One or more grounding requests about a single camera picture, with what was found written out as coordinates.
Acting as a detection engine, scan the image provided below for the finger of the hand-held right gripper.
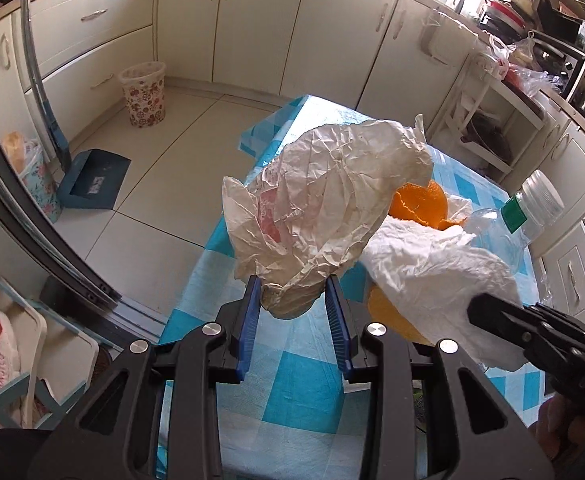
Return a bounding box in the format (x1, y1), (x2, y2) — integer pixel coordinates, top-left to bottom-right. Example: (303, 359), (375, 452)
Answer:
(466, 292), (540, 361)

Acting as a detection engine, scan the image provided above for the floral waste bin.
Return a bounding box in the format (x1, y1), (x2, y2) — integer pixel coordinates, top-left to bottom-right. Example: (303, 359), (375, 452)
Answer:
(118, 61), (167, 128)

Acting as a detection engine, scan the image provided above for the blue long-handled dustpan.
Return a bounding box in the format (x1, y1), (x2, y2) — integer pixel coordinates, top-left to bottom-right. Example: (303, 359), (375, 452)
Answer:
(21, 0), (132, 211)

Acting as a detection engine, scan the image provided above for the clear plastic bottle green label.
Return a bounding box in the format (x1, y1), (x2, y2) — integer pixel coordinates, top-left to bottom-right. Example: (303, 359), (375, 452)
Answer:
(465, 170), (565, 281)

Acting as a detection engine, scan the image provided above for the dish rack with dishes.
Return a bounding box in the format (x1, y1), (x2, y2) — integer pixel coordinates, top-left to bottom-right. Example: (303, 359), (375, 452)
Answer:
(477, 0), (539, 37)

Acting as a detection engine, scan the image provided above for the dark frying pan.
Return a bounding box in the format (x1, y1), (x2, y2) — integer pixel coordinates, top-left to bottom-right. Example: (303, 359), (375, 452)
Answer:
(459, 112), (515, 161)

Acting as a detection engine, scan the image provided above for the floral storage bag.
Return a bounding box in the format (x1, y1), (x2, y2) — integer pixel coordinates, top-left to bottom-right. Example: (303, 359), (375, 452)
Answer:
(1, 131), (63, 223)

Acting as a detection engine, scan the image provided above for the beige paper bag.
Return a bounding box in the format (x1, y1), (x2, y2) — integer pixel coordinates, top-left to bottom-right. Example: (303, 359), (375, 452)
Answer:
(221, 114), (434, 320)

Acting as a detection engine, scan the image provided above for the white corner shelf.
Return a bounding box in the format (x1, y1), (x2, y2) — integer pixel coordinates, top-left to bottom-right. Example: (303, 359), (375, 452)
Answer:
(429, 52), (548, 183)

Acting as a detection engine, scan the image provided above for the clear plastic bag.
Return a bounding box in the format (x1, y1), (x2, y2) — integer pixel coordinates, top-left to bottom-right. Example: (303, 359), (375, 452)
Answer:
(507, 32), (564, 97)

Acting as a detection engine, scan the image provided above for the cream cabinet with wide drawers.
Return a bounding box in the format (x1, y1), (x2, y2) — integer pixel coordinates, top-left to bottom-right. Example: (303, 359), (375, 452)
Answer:
(0, 0), (159, 141)

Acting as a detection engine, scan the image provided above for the person's right hand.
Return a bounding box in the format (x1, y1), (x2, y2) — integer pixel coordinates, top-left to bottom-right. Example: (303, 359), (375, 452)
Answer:
(529, 395), (585, 463)

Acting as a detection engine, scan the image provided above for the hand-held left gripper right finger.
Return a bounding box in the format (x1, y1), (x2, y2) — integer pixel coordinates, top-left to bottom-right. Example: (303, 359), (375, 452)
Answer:
(325, 276), (555, 480)

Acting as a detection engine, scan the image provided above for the large white tissue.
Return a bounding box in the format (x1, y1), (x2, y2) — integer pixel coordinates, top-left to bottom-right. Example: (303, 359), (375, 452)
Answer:
(359, 195), (525, 372)

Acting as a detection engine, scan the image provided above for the dark sliding door frame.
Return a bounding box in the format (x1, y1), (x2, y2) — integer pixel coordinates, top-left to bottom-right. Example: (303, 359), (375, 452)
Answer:
(0, 0), (123, 313)

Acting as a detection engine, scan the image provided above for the orange peel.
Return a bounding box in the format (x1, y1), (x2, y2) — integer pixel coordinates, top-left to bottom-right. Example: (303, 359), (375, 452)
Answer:
(388, 180), (469, 233)
(367, 284), (433, 347)

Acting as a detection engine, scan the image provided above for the blue checkered tablecloth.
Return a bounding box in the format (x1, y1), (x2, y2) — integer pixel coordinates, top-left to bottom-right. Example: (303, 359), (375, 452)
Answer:
(155, 95), (548, 480)

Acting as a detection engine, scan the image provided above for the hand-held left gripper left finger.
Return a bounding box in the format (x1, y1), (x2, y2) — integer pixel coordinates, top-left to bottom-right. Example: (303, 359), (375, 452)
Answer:
(27, 275), (264, 480)

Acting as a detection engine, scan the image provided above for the cream cabinet with doors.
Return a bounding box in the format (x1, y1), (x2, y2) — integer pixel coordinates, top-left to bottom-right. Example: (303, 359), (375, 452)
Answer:
(155, 0), (475, 113)

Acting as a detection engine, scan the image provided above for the black countertop oven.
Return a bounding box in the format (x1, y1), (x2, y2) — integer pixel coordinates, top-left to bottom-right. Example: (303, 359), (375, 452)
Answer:
(536, 0), (585, 103)

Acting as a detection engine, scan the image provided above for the white plastic bag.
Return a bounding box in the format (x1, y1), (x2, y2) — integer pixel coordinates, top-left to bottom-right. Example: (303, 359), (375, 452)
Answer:
(487, 35), (512, 80)

